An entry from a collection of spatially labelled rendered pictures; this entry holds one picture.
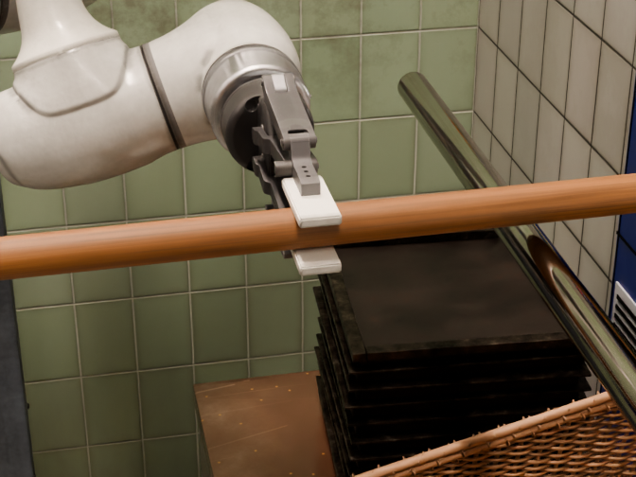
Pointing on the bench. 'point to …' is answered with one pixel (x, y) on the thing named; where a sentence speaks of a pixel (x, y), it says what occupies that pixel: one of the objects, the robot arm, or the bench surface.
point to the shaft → (363, 213)
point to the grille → (625, 314)
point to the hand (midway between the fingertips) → (310, 224)
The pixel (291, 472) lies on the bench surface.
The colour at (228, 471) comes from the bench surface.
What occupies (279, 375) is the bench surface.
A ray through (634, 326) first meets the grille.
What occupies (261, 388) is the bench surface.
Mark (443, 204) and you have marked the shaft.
